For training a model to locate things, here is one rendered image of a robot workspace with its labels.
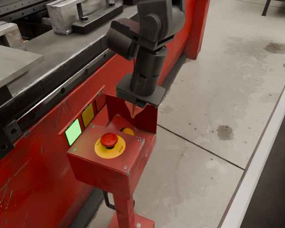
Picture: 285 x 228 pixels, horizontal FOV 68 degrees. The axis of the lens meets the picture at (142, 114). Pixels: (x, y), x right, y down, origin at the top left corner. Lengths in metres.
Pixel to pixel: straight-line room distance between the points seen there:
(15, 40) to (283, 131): 0.65
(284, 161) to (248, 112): 1.79
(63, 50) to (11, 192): 0.43
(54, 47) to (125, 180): 0.48
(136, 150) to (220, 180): 1.00
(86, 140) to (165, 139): 1.09
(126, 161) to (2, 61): 0.30
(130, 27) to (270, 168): 0.34
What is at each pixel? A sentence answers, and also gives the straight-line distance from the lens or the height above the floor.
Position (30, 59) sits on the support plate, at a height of 1.00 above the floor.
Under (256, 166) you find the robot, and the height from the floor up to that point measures 1.04.
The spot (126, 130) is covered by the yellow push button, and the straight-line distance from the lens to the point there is 0.61.
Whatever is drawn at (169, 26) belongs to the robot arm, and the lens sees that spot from 0.37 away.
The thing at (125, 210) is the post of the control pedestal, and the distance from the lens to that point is 0.84.
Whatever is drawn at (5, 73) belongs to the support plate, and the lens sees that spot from 0.39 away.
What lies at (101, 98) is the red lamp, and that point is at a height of 0.82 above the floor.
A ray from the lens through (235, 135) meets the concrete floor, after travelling 1.73.
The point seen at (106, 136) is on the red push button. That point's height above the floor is 0.81.
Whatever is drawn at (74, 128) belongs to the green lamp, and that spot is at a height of 0.82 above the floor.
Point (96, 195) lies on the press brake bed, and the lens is 1.29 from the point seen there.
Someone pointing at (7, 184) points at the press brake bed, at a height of 0.68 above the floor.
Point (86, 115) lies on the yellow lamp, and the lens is 0.54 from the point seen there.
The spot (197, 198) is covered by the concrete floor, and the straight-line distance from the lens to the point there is 1.34.
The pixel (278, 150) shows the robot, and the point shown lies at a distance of 0.20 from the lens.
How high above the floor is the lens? 1.17
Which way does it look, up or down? 42 degrees down
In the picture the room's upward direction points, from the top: straight up
